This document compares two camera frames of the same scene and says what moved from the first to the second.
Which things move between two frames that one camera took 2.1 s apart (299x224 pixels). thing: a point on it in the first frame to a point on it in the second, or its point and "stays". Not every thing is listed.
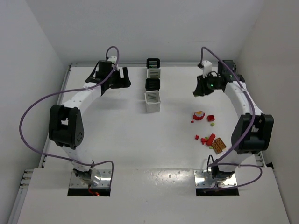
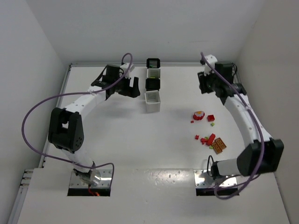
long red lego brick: [210, 139] stays
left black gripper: [120, 78] to [127, 87]
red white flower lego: [198, 115] stays
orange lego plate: [218, 145] stays
